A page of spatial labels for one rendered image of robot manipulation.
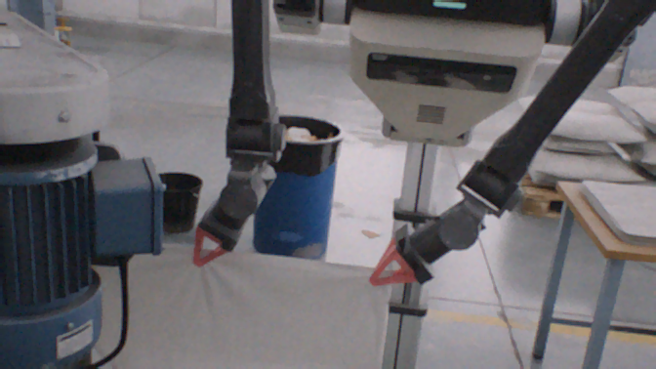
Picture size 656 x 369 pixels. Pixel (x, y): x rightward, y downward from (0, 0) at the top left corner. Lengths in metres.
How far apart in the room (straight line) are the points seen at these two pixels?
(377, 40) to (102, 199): 0.76
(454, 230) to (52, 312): 0.53
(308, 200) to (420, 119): 1.85
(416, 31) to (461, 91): 0.17
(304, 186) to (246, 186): 2.35
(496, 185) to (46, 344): 0.64
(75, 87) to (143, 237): 0.19
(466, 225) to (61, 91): 0.56
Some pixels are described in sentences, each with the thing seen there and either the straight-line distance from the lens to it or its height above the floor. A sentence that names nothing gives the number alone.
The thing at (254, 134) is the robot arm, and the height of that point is 1.29.
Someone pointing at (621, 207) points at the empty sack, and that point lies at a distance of 2.55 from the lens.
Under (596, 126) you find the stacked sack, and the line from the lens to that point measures 4.46.
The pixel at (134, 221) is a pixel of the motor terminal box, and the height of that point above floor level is 1.26.
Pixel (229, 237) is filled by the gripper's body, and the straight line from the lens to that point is 1.06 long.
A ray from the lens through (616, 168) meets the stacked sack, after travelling 4.55.
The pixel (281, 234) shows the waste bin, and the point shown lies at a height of 0.15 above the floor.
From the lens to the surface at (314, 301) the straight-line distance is 1.15.
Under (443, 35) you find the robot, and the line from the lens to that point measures 1.41.
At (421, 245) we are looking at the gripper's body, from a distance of 1.07.
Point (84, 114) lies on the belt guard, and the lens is 0.73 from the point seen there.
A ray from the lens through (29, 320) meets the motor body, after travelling 0.81.
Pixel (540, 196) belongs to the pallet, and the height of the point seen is 0.13.
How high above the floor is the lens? 1.58
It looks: 20 degrees down
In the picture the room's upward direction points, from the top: 5 degrees clockwise
